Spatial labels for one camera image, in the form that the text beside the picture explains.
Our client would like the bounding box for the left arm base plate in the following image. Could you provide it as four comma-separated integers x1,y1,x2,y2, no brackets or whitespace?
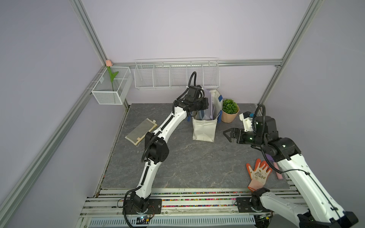
123,198,162,215

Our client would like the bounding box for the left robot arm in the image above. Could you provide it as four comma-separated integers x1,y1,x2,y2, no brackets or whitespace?
123,85,209,213

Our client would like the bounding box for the yellow mesh pouch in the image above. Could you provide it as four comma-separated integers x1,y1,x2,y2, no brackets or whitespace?
125,118,157,146

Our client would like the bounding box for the artificial pink tulip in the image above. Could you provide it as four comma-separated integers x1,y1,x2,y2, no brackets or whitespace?
106,59,119,91

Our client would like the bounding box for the red patterned garden glove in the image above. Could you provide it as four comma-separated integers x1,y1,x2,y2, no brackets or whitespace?
246,159,272,192

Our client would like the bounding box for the small purple pouch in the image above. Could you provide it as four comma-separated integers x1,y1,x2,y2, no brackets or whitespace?
203,89,216,120

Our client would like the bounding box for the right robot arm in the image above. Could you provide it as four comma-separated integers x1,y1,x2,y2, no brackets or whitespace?
223,116,359,228

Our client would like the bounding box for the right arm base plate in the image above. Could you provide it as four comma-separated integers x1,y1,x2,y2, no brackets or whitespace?
234,197,270,213

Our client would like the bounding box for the long white wire shelf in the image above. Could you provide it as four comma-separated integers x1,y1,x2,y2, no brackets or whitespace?
134,58,221,89

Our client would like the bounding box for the small white wire basket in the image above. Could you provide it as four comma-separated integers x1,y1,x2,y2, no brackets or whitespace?
91,66,133,105

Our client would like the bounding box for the cream canvas tote bag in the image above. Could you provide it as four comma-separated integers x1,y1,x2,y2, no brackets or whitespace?
188,89,223,143

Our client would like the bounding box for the green plant in pot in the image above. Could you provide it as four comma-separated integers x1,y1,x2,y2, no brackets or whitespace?
221,99,240,123

